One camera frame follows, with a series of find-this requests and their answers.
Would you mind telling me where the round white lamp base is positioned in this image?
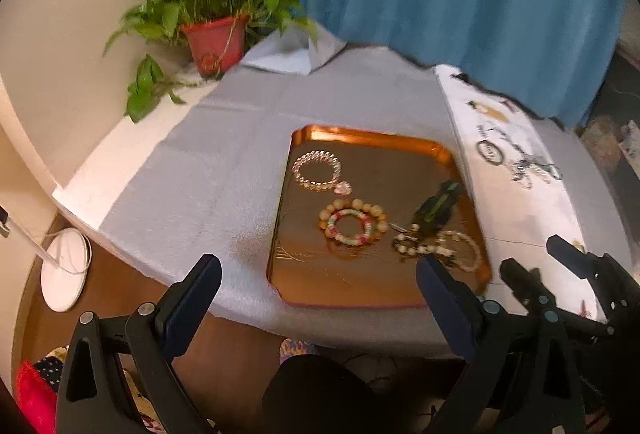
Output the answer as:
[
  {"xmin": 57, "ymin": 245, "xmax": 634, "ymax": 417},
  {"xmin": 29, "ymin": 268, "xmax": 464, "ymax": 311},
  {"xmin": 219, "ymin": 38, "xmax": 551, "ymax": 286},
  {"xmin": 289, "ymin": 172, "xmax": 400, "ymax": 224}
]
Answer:
[{"xmin": 40, "ymin": 228, "xmax": 93, "ymax": 313}]

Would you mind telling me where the grey table cloth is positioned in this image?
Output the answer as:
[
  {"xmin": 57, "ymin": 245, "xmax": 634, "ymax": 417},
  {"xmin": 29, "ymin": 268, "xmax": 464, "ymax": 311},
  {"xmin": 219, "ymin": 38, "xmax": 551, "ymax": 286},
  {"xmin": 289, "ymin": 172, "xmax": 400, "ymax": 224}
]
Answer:
[{"xmin": 100, "ymin": 41, "xmax": 618, "ymax": 360}]

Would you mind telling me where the colourful crocheted slipper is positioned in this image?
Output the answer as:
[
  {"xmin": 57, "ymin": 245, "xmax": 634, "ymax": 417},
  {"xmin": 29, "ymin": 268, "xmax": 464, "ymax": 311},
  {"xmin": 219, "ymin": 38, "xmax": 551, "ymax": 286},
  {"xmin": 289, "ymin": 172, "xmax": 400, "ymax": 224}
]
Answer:
[{"xmin": 277, "ymin": 338, "xmax": 318, "ymax": 365}]

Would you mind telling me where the black bangle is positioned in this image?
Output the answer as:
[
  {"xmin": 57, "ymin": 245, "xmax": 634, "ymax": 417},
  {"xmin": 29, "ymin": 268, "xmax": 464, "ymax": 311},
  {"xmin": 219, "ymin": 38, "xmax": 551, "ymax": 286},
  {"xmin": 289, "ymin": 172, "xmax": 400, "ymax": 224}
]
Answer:
[{"xmin": 476, "ymin": 140, "xmax": 506, "ymax": 166}]

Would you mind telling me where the person's dark trouser leg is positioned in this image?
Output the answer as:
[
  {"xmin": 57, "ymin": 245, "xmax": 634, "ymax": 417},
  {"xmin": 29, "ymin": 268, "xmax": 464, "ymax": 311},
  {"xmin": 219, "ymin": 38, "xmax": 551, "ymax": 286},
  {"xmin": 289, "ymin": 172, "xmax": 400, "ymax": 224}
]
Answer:
[{"xmin": 262, "ymin": 354, "xmax": 386, "ymax": 434}]

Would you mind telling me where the red cloth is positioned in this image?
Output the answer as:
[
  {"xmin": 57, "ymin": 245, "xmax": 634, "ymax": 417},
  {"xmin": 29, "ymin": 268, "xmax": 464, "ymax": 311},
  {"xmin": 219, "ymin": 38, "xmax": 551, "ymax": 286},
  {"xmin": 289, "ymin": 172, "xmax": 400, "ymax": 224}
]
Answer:
[{"xmin": 14, "ymin": 359, "xmax": 58, "ymax": 434}]

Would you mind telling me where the wooden bead bracelet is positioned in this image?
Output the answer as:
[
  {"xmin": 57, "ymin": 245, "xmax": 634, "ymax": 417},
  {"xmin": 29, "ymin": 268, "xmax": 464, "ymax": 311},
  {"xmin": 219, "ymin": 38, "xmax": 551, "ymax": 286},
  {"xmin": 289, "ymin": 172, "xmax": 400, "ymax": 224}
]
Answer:
[{"xmin": 318, "ymin": 198, "xmax": 390, "ymax": 245}]

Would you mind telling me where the dark bead bracelet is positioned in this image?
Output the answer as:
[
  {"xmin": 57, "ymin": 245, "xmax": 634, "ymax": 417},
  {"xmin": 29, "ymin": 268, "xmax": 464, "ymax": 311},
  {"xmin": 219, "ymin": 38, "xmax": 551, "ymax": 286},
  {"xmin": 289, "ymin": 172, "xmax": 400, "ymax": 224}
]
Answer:
[{"xmin": 391, "ymin": 231, "xmax": 433, "ymax": 260}]

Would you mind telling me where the red flower pot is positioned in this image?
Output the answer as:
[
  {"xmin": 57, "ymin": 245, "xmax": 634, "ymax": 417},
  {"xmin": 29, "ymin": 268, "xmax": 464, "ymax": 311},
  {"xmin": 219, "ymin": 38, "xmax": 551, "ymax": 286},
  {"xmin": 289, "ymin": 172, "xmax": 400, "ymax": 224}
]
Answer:
[{"xmin": 180, "ymin": 14, "xmax": 250, "ymax": 76}]

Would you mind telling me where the white printed cloth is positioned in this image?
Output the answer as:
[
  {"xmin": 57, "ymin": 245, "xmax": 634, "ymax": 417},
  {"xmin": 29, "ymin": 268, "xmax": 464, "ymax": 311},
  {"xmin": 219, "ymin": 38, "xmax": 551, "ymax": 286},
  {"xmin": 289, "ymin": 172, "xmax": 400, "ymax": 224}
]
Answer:
[{"xmin": 432, "ymin": 64, "xmax": 608, "ymax": 322}]

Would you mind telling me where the dark patterned cabinet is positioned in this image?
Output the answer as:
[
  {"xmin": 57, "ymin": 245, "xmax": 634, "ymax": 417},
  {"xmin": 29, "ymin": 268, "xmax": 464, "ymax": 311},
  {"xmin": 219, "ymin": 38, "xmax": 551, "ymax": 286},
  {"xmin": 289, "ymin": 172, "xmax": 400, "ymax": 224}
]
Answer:
[{"xmin": 575, "ymin": 41, "xmax": 640, "ymax": 195}]

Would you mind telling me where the dark dotted cloth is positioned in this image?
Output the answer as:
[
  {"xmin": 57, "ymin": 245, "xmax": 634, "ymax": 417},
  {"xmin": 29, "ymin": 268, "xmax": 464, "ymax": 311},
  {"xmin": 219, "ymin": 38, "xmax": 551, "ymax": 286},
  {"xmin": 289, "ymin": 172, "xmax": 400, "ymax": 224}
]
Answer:
[{"xmin": 32, "ymin": 346, "xmax": 68, "ymax": 375}]

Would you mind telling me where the clear crystal heart charm bracelet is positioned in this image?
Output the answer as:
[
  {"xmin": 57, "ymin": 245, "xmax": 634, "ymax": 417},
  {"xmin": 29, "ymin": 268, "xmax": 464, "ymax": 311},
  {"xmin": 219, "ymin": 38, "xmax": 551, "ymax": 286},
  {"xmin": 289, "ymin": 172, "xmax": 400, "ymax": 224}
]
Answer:
[{"xmin": 292, "ymin": 150, "xmax": 353, "ymax": 195}]

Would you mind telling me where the green pink bead bracelet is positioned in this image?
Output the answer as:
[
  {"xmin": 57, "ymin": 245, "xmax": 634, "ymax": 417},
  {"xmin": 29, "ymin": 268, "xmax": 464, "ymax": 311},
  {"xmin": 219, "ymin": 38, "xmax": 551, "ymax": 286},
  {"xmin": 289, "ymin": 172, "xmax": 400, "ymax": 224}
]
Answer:
[{"xmin": 331, "ymin": 209, "xmax": 376, "ymax": 246}]

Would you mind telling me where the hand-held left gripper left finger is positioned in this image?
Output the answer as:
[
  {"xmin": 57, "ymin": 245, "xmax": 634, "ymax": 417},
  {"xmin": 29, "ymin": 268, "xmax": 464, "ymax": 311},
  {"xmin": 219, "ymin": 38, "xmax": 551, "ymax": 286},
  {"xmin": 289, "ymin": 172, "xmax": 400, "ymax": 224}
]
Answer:
[{"xmin": 54, "ymin": 253, "xmax": 223, "ymax": 434}]

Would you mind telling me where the orange metal tray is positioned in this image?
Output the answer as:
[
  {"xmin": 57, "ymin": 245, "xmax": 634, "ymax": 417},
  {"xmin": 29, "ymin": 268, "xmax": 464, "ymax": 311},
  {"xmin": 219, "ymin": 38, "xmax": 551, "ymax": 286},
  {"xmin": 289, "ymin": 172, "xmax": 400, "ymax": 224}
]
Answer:
[{"xmin": 265, "ymin": 125, "xmax": 493, "ymax": 311}]

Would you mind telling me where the black green wrist watch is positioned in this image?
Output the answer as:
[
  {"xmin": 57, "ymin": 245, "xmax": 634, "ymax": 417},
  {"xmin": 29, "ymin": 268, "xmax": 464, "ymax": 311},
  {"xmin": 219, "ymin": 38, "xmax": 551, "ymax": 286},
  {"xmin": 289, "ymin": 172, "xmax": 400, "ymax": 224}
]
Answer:
[{"xmin": 412, "ymin": 180, "xmax": 463, "ymax": 230}]

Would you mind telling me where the white lamp pole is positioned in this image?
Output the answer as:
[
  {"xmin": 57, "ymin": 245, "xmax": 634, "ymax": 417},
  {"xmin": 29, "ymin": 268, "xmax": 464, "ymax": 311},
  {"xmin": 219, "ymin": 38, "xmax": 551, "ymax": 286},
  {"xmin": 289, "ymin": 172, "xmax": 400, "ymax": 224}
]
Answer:
[{"xmin": 0, "ymin": 209, "xmax": 81, "ymax": 275}]

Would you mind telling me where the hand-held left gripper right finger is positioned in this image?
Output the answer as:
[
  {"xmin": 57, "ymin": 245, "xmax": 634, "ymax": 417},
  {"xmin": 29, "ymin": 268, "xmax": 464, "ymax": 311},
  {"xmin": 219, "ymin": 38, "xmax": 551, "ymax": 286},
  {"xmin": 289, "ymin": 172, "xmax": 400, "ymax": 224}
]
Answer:
[{"xmin": 416, "ymin": 254, "xmax": 587, "ymax": 434}]

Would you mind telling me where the white pearl bracelet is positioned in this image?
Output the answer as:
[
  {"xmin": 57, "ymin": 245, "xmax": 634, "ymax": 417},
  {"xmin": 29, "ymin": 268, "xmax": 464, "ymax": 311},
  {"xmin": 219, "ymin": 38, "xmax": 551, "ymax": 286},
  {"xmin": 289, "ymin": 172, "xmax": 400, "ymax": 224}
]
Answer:
[{"xmin": 435, "ymin": 230, "xmax": 483, "ymax": 272}]

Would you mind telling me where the pile of tangled bracelets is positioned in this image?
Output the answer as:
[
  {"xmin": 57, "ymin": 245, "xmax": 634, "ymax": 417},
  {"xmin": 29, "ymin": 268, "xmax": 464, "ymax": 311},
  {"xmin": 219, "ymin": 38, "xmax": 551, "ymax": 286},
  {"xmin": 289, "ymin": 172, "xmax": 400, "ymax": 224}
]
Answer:
[{"xmin": 507, "ymin": 154, "xmax": 563, "ymax": 189}]

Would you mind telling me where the white folded sheet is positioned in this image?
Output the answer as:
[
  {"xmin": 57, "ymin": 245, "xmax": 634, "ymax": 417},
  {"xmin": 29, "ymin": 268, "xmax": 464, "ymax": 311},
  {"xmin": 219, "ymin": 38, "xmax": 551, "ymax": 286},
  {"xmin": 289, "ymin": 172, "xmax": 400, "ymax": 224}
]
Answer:
[{"xmin": 240, "ymin": 25, "xmax": 346, "ymax": 76}]

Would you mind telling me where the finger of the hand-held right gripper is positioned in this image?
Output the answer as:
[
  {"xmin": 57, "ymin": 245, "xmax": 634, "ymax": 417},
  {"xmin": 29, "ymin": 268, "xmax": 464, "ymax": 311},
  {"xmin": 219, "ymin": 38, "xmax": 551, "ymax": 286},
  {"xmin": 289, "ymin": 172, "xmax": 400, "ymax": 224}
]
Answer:
[
  {"xmin": 546, "ymin": 235, "xmax": 621, "ymax": 287},
  {"xmin": 500, "ymin": 258, "xmax": 561, "ymax": 315}
]

